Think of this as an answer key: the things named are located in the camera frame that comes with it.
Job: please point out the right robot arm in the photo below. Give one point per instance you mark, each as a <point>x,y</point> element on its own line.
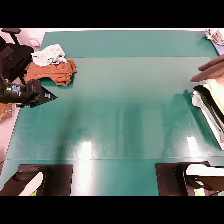
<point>206,181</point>

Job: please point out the orange garment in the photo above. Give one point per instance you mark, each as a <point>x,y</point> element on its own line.
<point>56,73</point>

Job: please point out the white garment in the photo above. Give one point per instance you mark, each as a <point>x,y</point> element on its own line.
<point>216,35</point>
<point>50,55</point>

